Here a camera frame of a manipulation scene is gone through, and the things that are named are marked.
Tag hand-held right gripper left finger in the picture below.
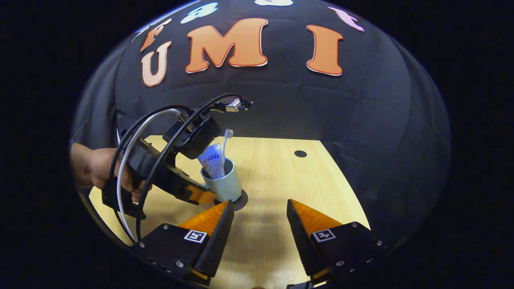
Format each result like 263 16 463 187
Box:
131 199 235 286

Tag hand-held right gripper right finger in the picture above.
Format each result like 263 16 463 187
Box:
286 199 385 283

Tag light blue cup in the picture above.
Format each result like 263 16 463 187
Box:
200 157 243 202

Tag white toothpaste tube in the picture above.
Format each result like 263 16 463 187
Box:
197 143 225 179

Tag light blue toothbrush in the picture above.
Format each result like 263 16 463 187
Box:
220 129 234 169

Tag dark round coaster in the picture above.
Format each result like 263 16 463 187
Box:
215 189 249 212

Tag wooden desktop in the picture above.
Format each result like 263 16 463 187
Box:
88 135 371 289

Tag black backdrop cloth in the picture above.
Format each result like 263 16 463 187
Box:
114 0 452 241

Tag black cable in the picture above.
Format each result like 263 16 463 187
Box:
136 93 246 242
108 105 193 243

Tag white cable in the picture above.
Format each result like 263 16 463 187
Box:
116 108 181 242

